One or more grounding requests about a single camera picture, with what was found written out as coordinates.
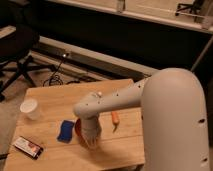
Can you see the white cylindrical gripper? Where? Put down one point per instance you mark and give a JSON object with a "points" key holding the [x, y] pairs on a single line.
{"points": [[91, 131]]}

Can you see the red ceramic bowl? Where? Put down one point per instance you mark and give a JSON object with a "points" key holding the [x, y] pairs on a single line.
{"points": [[78, 133]]}

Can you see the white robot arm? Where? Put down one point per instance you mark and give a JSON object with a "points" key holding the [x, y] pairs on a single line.
{"points": [[174, 119]]}

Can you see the orange carrot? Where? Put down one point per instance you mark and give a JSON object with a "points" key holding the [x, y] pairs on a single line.
{"points": [[115, 120]]}

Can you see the blue sponge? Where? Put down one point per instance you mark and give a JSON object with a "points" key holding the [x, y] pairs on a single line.
{"points": [[66, 131]]}

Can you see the white plastic bottle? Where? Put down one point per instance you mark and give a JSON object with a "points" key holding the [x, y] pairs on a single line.
{"points": [[98, 94]]}

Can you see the wooden table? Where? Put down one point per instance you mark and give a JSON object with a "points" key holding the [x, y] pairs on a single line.
{"points": [[121, 147]]}

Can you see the white paper cup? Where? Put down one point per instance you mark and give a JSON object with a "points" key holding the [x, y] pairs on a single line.
{"points": [[30, 107]]}

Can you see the black and white box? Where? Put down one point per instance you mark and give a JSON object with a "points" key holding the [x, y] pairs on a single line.
{"points": [[28, 147]]}

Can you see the black office chair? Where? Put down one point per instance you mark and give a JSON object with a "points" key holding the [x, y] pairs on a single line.
{"points": [[15, 57]]}

